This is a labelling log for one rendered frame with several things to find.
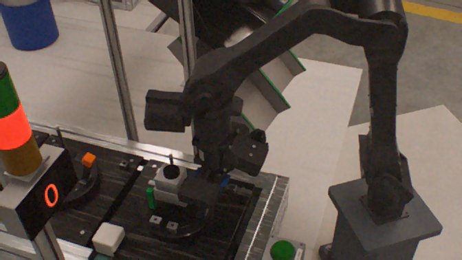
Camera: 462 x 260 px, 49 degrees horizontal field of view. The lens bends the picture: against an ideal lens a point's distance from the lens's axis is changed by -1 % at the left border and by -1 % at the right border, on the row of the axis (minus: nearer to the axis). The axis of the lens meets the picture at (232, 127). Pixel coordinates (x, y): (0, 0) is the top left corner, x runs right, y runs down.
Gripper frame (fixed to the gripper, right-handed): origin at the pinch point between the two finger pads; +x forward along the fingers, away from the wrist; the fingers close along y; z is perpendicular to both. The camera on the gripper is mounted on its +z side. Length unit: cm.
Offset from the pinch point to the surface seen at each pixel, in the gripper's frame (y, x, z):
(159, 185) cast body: -2.4, 2.1, -10.2
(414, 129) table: 52, 23, 34
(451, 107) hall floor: 179, 109, 60
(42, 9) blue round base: 58, 10, -81
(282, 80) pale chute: 43.4, 8.8, 0.1
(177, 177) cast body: -0.8, 0.5, -7.3
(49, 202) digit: -20.0, -10.4, -17.6
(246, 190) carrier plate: 9.8, 12.2, 2.1
